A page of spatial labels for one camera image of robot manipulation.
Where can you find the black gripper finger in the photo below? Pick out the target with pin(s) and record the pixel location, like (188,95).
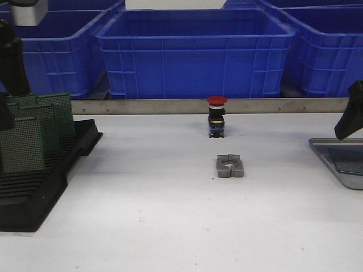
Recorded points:
(351,120)
(6,118)
(13,73)

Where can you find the rear right green circuit board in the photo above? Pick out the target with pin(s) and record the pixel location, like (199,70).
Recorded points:
(63,112)

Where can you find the grey split clamp block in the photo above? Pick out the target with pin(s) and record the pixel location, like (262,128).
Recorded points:
(228,166)

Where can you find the grey robot arm link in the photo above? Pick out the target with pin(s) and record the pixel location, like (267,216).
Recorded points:
(28,13)

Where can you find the rear left green circuit board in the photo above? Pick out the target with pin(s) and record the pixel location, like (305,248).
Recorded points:
(23,101)

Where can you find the red emergency stop button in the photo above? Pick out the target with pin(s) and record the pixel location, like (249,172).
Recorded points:
(216,122)

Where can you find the far left blue bin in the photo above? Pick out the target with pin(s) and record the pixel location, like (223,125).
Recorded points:
(83,5)

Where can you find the green perforated circuit board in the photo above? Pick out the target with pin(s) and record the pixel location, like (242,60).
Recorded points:
(346,161)
(22,147)
(47,122)

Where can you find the metal tray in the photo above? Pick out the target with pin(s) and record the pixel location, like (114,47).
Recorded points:
(321,145)

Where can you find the black slotted board rack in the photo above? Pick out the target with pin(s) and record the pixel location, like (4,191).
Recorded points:
(27,198)

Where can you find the metal rail strip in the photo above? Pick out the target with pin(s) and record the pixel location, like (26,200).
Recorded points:
(200,106)

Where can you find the left blue plastic bin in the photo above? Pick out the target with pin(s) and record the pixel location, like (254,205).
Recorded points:
(62,53)

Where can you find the blue plastic bin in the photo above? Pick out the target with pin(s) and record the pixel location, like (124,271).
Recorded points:
(325,57)
(62,53)
(193,54)

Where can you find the right blue plastic bin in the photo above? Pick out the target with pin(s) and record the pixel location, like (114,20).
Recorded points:
(325,57)

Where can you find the center blue plastic bin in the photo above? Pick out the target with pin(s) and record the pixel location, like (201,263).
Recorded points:
(193,54)

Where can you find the far right blue bin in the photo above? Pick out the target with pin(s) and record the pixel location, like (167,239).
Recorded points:
(288,4)

